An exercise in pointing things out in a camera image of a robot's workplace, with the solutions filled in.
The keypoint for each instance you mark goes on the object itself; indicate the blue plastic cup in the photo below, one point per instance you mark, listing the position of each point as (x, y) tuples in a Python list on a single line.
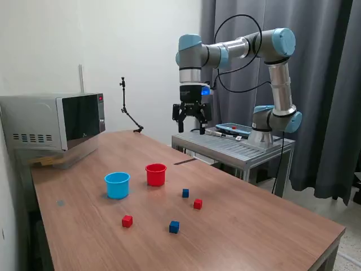
[(117, 187)]

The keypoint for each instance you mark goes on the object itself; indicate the silver blue UR5e robot arm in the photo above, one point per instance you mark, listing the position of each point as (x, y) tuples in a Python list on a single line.
[(279, 84)]

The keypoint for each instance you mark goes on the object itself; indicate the red cube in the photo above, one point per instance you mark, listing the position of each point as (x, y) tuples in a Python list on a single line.
[(198, 204), (127, 221)]

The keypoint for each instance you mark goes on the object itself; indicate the dark strip on table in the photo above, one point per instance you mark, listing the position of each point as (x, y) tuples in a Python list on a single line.
[(184, 161)]

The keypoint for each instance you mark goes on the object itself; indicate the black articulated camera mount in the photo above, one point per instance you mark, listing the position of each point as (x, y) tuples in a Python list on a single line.
[(124, 98)]

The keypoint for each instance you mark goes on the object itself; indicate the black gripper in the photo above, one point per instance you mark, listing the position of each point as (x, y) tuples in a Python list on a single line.
[(190, 97)]

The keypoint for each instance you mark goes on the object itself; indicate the red plastic cup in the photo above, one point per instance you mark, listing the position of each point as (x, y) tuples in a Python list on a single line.
[(155, 178)]

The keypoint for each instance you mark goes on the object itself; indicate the grey curtain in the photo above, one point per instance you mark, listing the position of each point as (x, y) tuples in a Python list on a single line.
[(318, 84)]

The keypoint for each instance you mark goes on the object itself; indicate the blue cube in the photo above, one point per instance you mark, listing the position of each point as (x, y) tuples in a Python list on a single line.
[(174, 227), (185, 193)]

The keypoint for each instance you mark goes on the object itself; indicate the white pole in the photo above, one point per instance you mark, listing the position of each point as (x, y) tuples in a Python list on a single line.
[(81, 79)]

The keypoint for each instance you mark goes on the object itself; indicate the silver microwave oven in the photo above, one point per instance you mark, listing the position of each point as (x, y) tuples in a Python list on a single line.
[(36, 121)]

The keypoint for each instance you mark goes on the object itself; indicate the wooden block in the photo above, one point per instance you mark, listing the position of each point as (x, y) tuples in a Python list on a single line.
[(45, 161)]

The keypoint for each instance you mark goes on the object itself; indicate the small blue table sticker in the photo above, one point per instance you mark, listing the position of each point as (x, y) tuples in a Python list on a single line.
[(60, 203)]

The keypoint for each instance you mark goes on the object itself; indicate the aluminium profile robot stand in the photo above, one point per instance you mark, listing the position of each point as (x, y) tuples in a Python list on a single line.
[(225, 146)]

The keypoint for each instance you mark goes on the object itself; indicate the blue lit wrist module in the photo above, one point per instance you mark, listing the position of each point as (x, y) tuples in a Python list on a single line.
[(206, 91)]

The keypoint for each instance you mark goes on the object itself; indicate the blue teach pendant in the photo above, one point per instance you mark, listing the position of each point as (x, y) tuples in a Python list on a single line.
[(234, 128)]

